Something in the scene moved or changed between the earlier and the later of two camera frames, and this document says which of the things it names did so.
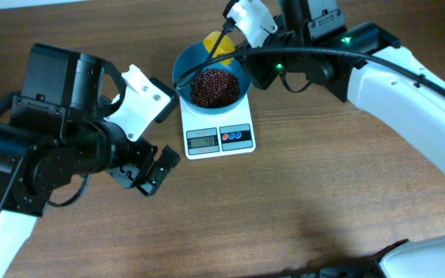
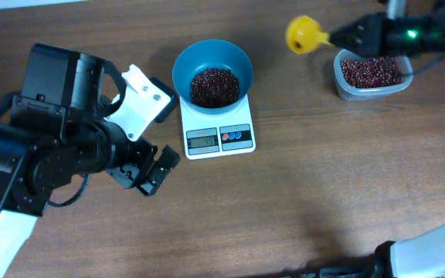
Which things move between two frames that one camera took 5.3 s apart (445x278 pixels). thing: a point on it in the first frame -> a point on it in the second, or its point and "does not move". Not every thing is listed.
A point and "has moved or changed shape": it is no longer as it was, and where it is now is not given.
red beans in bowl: [214, 88] does not move
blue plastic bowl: [192, 55] does not move
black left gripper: [140, 170] does not move
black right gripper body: [254, 67] -> [378, 33]
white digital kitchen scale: [215, 135] does not move
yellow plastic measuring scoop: [225, 46] has moved or changed shape
